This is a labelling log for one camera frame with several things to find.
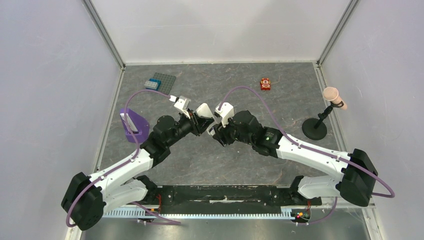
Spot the purple stand with white device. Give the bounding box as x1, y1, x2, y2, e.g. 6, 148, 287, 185
119, 108, 150, 144

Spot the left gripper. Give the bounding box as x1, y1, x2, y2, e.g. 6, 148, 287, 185
166, 108, 215, 148

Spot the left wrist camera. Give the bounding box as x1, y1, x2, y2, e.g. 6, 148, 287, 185
169, 95, 191, 119

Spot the blue lego brick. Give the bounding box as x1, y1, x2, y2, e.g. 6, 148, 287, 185
144, 78, 162, 91

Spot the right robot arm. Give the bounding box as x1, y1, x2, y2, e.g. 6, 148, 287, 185
209, 110, 376, 207

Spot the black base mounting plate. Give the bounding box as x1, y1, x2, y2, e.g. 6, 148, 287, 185
136, 175, 322, 215

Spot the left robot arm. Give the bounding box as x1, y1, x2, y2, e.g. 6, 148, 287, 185
61, 109, 215, 231

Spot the grey lego baseplate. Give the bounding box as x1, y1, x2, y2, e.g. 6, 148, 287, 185
149, 72, 177, 95

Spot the white remote control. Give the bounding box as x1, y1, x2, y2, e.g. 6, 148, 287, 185
195, 103, 219, 136

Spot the pink microphone on black stand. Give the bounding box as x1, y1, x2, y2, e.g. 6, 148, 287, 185
301, 87, 348, 141

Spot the white slotted cable duct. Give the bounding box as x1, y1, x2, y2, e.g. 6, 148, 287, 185
103, 206, 295, 220

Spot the red toy block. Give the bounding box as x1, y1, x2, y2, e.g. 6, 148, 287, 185
260, 78, 271, 91

